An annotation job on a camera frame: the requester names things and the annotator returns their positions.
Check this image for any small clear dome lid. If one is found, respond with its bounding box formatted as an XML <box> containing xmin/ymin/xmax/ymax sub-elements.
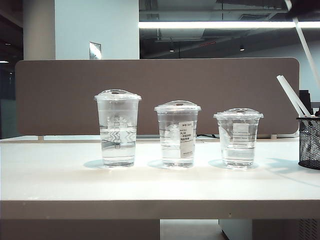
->
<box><xmin>212</xmin><ymin>108</ymin><xmax>264</xmax><ymax>120</ymax></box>

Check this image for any white paper straw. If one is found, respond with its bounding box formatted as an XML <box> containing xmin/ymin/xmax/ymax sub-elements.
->
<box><xmin>279</xmin><ymin>74</ymin><xmax>312</xmax><ymax>117</ymax></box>
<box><xmin>276</xmin><ymin>75</ymin><xmax>305</xmax><ymax>117</ymax></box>
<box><xmin>284</xmin><ymin>0</ymin><xmax>320</xmax><ymax>82</ymax></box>

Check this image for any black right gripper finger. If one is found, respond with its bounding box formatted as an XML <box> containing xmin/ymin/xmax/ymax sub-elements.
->
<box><xmin>291</xmin><ymin>0</ymin><xmax>320</xmax><ymax>13</ymax></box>

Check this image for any brown desk partition panel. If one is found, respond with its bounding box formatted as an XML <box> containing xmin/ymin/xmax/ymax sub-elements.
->
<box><xmin>14</xmin><ymin>57</ymin><xmax>300</xmax><ymax>137</ymax></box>

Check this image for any large clear dome lid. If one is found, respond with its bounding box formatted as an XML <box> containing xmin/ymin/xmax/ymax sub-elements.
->
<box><xmin>93</xmin><ymin>89</ymin><xmax>142</xmax><ymax>103</ymax></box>

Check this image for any small clear plastic cup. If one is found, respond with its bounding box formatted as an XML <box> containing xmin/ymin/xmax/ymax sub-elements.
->
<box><xmin>216</xmin><ymin>117</ymin><xmax>260</xmax><ymax>171</ymax></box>

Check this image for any black background monitor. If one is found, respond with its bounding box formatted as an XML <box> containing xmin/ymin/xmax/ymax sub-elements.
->
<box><xmin>299</xmin><ymin>89</ymin><xmax>313</xmax><ymax>116</ymax></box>

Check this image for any framed sign on pillar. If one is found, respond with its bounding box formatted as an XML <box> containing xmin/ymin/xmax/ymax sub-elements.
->
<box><xmin>88</xmin><ymin>41</ymin><xmax>102</xmax><ymax>61</ymax></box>

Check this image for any long ceiling light strip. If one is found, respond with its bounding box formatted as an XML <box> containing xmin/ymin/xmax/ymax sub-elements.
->
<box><xmin>138</xmin><ymin>21</ymin><xmax>320</xmax><ymax>29</ymax></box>

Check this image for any large clear plastic cup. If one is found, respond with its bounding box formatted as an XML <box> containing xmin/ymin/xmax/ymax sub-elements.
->
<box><xmin>96</xmin><ymin>99</ymin><xmax>139</xmax><ymax>169</ymax></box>

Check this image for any black mesh pen holder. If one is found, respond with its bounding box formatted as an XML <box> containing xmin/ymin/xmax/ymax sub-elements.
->
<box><xmin>296</xmin><ymin>116</ymin><xmax>320</xmax><ymax>171</ymax></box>

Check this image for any medium clear cup with label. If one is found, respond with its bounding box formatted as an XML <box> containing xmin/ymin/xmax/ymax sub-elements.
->
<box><xmin>156</xmin><ymin>111</ymin><xmax>200</xmax><ymax>170</ymax></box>

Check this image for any medium clear dome lid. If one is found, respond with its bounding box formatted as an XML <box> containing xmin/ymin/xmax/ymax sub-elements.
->
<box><xmin>153</xmin><ymin>100</ymin><xmax>202</xmax><ymax>113</ymax></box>

